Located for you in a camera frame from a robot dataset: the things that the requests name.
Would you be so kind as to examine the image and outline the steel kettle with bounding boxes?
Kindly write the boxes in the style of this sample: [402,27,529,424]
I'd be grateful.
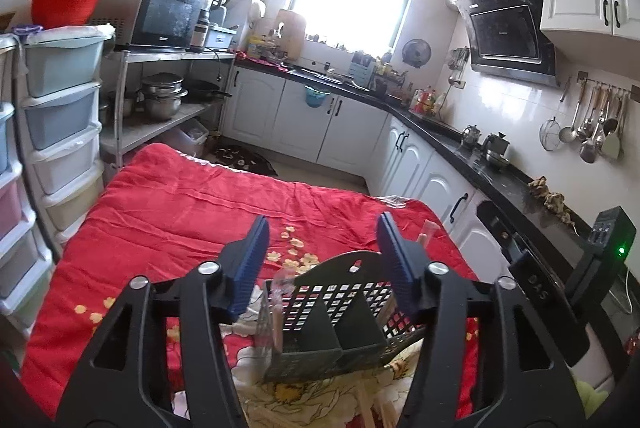
[461,125,482,151]

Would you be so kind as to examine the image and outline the brown rag on counter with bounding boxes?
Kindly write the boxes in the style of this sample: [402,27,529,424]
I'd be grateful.
[527,177,575,226]

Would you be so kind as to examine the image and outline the red plastic basin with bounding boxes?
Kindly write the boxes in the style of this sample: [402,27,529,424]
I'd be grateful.
[30,0,99,29]

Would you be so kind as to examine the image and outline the stainless pots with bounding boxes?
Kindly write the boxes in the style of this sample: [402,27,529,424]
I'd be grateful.
[140,72,188,121]

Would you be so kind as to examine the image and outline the steel ladle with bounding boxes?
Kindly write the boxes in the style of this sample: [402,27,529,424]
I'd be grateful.
[579,85,608,163]

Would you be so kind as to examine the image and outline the wooden cutting board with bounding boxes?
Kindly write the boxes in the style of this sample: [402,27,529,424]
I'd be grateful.
[274,10,306,62]

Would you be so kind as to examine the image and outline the red floral tablecloth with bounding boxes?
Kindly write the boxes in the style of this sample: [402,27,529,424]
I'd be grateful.
[19,142,482,428]

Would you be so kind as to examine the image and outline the black range hood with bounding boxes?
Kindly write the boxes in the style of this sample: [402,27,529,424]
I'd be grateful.
[454,0,558,86]

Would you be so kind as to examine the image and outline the plastic drawer tower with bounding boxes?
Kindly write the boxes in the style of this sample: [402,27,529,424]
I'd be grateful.
[12,24,115,255]
[1,34,54,339]

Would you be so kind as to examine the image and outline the plastic drawer tower right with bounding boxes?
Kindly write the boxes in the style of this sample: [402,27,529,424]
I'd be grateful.
[12,24,115,255]

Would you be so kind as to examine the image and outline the black microwave oven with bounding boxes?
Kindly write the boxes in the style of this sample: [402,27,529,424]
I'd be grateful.
[89,0,204,50]

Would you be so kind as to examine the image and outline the dark teapot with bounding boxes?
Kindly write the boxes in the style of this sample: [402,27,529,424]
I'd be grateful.
[482,132,510,169]

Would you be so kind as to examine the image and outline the blue hanging basket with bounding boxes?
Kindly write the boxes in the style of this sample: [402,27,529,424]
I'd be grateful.
[305,85,330,108]

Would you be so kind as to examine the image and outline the metal shelf rack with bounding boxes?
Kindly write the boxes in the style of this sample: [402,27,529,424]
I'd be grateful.
[100,50,234,170]

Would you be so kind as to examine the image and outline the chopsticks pair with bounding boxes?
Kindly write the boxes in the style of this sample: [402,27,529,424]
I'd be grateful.
[416,220,440,251]
[270,267,296,352]
[354,378,398,428]

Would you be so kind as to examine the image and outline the plastic drawer tower left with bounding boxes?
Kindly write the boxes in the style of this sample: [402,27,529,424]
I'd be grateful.
[1,34,54,339]

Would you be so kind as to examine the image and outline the small wall fan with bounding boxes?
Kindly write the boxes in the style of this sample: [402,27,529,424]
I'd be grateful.
[401,39,432,69]

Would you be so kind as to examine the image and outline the dark green utensil basket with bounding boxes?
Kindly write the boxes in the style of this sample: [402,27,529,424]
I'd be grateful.
[255,251,424,382]

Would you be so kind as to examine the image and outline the blender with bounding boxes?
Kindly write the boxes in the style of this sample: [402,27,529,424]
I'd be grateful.
[198,0,229,27]

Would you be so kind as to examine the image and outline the metal strainer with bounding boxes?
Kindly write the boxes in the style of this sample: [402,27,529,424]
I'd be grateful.
[538,76,572,153]

